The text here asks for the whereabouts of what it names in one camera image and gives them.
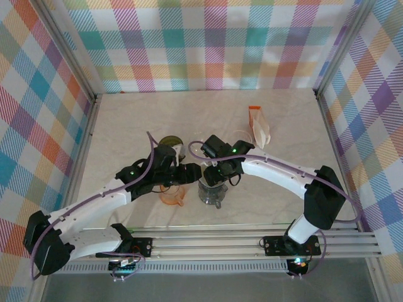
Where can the aluminium corner post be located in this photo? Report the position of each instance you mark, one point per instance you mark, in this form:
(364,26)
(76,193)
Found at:
(343,47)
(69,47)

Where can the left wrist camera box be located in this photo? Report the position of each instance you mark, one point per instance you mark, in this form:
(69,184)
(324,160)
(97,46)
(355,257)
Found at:
(164,155)

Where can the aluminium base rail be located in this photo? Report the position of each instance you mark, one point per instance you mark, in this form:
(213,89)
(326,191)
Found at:
(204,245)

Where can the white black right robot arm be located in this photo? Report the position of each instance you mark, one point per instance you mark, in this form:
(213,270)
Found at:
(277,171)

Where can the orange white filter pack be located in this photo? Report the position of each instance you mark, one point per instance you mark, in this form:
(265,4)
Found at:
(259,129)

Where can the small clear plastic piece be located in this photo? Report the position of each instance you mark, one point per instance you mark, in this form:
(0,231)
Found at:
(247,133)

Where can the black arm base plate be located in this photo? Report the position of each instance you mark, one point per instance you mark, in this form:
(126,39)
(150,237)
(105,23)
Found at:
(143,247)
(274,246)

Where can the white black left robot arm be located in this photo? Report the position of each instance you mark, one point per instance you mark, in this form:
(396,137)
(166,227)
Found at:
(94,201)

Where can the orange transparent plastic dripper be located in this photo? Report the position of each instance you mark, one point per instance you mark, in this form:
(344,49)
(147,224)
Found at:
(171,198)

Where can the olive green plastic dripper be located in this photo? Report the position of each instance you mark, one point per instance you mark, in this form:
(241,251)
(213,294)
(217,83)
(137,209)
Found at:
(170,140)

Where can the grey transparent plastic dripper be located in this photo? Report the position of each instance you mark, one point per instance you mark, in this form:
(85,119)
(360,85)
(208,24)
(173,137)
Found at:
(212,195)

